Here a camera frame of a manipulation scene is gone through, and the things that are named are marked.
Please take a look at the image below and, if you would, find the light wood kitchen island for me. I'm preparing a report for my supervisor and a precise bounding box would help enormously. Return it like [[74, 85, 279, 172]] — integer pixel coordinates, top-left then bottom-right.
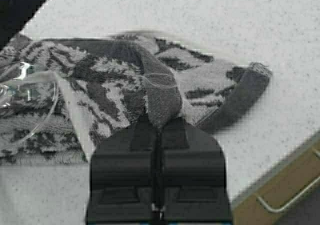
[[231, 131, 320, 225]]

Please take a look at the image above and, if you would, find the wine glass with pink liquid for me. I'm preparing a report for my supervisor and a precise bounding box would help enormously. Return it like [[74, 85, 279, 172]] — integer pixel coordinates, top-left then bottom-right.
[[0, 61, 60, 151]]

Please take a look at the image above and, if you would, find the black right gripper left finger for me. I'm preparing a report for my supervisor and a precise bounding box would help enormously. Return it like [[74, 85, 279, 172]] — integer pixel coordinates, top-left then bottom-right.
[[85, 115, 157, 224]]

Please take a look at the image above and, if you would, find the black white floral cloth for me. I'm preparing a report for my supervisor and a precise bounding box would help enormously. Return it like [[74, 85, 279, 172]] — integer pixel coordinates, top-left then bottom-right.
[[0, 32, 273, 166]]

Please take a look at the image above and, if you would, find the metal drawer handle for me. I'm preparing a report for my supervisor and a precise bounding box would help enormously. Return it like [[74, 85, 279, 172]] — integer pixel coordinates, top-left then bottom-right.
[[256, 176, 320, 214]]

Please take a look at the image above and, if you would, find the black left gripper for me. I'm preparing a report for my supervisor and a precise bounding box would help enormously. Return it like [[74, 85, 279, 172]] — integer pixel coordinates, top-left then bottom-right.
[[0, 0, 47, 49]]

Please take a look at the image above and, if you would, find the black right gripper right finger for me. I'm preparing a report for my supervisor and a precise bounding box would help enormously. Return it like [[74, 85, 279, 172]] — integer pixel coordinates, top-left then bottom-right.
[[158, 117, 233, 224]]

